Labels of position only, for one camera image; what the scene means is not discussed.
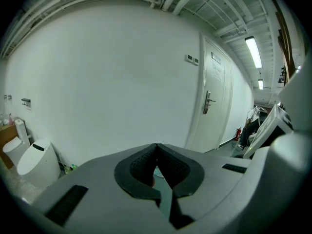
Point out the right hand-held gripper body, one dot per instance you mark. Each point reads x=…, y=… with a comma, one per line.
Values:
x=269, y=123

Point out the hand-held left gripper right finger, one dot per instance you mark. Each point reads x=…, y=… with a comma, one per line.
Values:
x=209, y=174

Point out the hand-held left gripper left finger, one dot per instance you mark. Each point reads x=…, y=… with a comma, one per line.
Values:
x=102, y=174

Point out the green bottle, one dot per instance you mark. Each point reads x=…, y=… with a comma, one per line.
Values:
x=73, y=166

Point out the red fire extinguisher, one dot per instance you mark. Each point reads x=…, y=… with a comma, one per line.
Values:
x=238, y=134

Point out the short ceiling lamp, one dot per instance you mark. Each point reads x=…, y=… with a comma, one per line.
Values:
x=260, y=84

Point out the white door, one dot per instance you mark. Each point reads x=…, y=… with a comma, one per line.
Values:
x=212, y=121

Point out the white round smart toilet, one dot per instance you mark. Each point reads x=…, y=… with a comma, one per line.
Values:
x=36, y=162

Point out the paper notice on door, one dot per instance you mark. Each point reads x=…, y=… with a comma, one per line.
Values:
x=218, y=72

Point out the long ceiling lamp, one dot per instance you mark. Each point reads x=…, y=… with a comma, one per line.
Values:
x=253, y=52

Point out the door name plate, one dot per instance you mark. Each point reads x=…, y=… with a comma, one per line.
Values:
x=216, y=57

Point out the white toilet with tank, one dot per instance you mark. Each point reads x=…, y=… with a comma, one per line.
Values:
x=14, y=147

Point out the brown wooden beam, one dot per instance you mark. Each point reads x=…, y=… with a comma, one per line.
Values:
x=284, y=30

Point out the wooden cabinet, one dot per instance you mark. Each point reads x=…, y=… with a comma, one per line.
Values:
x=6, y=135

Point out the pink bottle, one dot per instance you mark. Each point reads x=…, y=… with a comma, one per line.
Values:
x=11, y=119

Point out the white wall thermostat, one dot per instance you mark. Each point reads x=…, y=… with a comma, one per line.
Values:
x=188, y=57
x=195, y=61

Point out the black wall shelf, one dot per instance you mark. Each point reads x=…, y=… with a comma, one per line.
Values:
x=26, y=101

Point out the wall hooks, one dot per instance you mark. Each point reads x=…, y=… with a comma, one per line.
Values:
x=8, y=97

